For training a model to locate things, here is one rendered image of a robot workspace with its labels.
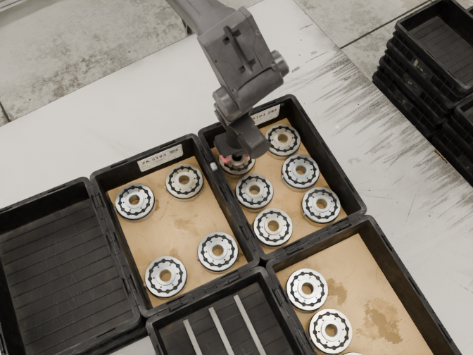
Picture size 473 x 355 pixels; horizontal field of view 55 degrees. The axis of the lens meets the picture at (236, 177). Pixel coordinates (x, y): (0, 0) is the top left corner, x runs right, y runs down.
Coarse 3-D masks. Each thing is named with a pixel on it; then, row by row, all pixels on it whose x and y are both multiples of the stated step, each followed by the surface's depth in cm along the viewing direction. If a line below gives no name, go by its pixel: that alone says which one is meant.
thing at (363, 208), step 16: (288, 96) 128; (256, 112) 126; (304, 112) 126; (208, 128) 123; (320, 144) 122; (336, 160) 120; (224, 176) 117; (352, 192) 116; (240, 208) 114; (336, 224) 114; (256, 240) 110; (304, 240) 110; (272, 256) 108
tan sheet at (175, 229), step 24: (168, 168) 129; (120, 216) 123; (168, 216) 123; (192, 216) 123; (216, 216) 123; (144, 240) 120; (168, 240) 120; (192, 240) 120; (144, 264) 117; (192, 264) 118; (240, 264) 118; (192, 288) 115
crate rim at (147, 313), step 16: (160, 144) 121; (128, 160) 119; (208, 160) 119; (96, 176) 117; (96, 192) 115; (224, 192) 115; (112, 224) 111; (240, 224) 112; (256, 256) 108; (128, 272) 106; (240, 272) 107; (208, 288) 105; (160, 304) 103
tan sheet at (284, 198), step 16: (240, 160) 131; (256, 160) 131; (272, 160) 131; (272, 176) 129; (320, 176) 129; (256, 192) 126; (288, 192) 127; (304, 192) 127; (288, 208) 124; (304, 224) 123
